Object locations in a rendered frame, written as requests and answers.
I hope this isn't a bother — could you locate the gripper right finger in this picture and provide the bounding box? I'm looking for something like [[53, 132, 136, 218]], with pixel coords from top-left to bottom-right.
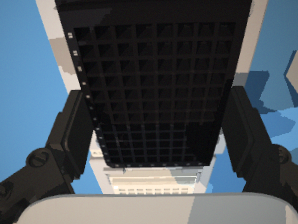
[[221, 86, 298, 213]]

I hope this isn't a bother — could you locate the blue rectangular mat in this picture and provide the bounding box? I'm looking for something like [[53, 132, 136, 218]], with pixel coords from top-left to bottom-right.
[[0, 0, 298, 194]]

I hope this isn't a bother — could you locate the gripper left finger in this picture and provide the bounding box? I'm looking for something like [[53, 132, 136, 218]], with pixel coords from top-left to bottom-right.
[[0, 90, 94, 224]]

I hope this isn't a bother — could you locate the white multi-well plate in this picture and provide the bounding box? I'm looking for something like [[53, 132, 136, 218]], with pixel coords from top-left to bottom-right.
[[109, 170, 197, 194]]

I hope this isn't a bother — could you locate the black well plate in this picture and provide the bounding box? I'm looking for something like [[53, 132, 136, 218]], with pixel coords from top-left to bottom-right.
[[54, 0, 252, 168]]

